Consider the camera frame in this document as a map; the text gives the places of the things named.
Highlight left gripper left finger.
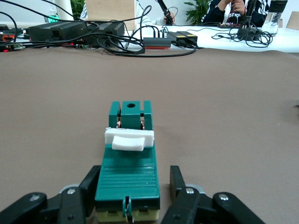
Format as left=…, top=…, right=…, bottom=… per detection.
left=0, top=165, right=101, bottom=224

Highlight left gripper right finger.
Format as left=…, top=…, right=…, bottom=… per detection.
left=161, top=165, right=267, bottom=224

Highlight green load switch white handle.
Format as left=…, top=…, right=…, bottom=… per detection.
left=94, top=100, right=161, bottom=224

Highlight brown paper table cover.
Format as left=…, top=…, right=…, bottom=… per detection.
left=0, top=45, right=299, bottom=224

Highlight white table cover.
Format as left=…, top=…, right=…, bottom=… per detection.
left=130, top=23, right=299, bottom=54

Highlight circuit board red led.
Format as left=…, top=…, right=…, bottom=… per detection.
left=0, top=42, right=25, bottom=52

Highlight black adapter yellow label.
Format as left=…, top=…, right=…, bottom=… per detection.
left=166, top=30, right=199, bottom=47

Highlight usb hub box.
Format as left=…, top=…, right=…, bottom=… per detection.
left=142, top=36, right=173, bottom=50

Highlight large black power supply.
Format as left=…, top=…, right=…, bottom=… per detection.
left=28, top=21, right=87, bottom=42

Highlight orange black device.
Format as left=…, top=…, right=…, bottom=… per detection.
left=0, top=23, right=18, bottom=43

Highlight black tripod stand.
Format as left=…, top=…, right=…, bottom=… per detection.
left=236, top=0, right=261, bottom=42

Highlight black electronics box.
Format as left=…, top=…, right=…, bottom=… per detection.
left=85, top=21, right=126, bottom=47

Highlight person in dark hoodie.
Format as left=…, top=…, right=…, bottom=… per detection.
left=202, top=0, right=269, bottom=27

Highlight green leafy plant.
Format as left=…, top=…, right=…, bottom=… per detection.
left=184, top=0, right=211, bottom=25
left=70, top=0, right=86, bottom=21

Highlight person in white shirt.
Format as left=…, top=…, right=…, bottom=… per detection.
left=135, top=0, right=176, bottom=26

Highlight white round pillar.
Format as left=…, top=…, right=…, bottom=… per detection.
left=55, top=0, right=74, bottom=21

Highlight glass jar black lid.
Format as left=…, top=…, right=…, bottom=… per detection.
left=261, top=0, right=288, bottom=37

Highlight light wooden board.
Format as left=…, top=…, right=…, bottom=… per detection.
left=85, top=0, right=136, bottom=31

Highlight brown box corner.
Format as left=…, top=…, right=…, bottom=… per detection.
left=286, top=11, right=299, bottom=30

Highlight black looped cable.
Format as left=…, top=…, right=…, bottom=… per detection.
left=97, top=5, right=197, bottom=58

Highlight tangled black cables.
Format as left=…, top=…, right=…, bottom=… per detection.
left=211, top=23, right=273, bottom=49

